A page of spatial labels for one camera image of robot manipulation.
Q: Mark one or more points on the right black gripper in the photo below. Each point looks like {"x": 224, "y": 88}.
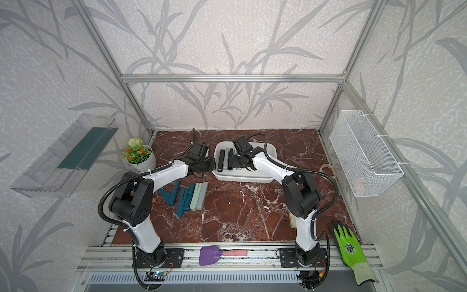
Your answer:
{"x": 235, "y": 163}

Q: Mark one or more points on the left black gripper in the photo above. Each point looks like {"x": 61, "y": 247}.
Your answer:
{"x": 213, "y": 165}

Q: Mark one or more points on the grey black pliers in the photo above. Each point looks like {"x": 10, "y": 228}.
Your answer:
{"x": 230, "y": 159}

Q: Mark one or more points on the white rectangular storage tray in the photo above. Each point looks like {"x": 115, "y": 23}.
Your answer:
{"x": 237, "y": 175}

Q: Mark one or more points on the beige pliers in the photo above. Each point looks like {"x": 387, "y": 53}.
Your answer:
{"x": 292, "y": 220}

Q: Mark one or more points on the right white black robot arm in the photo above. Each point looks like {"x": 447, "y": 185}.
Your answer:
{"x": 301, "y": 193}

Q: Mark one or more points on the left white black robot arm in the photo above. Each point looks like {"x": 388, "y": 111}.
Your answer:
{"x": 128, "y": 203}

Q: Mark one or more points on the light green folded pliers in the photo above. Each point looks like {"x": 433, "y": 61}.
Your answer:
{"x": 195, "y": 197}

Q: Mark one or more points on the open dark teal pliers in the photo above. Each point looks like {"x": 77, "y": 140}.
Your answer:
{"x": 170, "y": 197}

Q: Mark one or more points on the dark teal folded pliers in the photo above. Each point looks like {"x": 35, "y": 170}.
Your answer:
{"x": 182, "y": 199}

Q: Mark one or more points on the potted artificial flower plant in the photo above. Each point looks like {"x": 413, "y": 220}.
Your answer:
{"x": 139, "y": 156}

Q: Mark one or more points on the clear tape roll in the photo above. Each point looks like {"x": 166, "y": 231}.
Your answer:
{"x": 328, "y": 170}

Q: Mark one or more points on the purple pink spatula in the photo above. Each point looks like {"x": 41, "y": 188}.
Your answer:
{"x": 210, "y": 255}

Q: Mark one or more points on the green white work glove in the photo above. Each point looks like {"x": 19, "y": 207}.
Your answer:
{"x": 351, "y": 252}

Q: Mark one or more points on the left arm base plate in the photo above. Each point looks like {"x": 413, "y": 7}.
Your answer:
{"x": 160, "y": 258}

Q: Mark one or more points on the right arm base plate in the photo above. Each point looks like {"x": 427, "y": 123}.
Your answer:
{"x": 288, "y": 257}

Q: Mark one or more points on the white wire mesh basket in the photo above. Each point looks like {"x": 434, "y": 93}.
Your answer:
{"x": 368, "y": 164}

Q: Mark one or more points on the clear plastic wall shelf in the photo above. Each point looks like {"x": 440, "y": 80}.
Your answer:
{"x": 60, "y": 169}

